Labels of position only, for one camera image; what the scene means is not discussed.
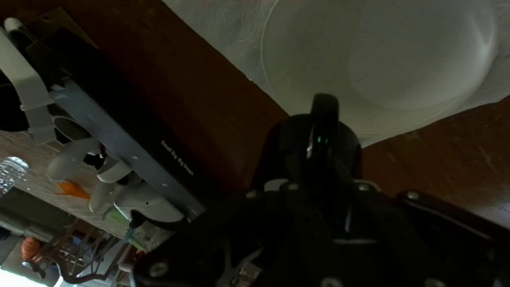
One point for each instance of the clear plastic bottle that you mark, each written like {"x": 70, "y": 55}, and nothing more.
{"x": 9, "y": 173}

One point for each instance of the white VR headset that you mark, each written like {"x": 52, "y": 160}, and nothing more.
{"x": 31, "y": 96}

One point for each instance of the small orange object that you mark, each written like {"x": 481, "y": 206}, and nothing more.
{"x": 71, "y": 191}

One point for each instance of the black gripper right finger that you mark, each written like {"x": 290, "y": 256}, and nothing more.
{"x": 353, "y": 170}

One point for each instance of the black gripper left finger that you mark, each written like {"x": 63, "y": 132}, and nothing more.
{"x": 294, "y": 170}

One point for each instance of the small green object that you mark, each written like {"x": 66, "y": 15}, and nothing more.
{"x": 113, "y": 214}

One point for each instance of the white paper towel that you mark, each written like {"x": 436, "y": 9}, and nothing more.
{"x": 223, "y": 33}

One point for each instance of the white VR controller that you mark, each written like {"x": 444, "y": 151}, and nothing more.
{"x": 143, "y": 205}
{"x": 73, "y": 165}

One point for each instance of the long black box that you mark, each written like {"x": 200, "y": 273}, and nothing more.
{"x": 159, "y": 133}

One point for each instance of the black mug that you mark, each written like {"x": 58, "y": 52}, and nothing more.
{"x": 323, "y": 114}

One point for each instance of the white plate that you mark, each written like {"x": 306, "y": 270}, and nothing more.
{"x": 414, "y": 58}

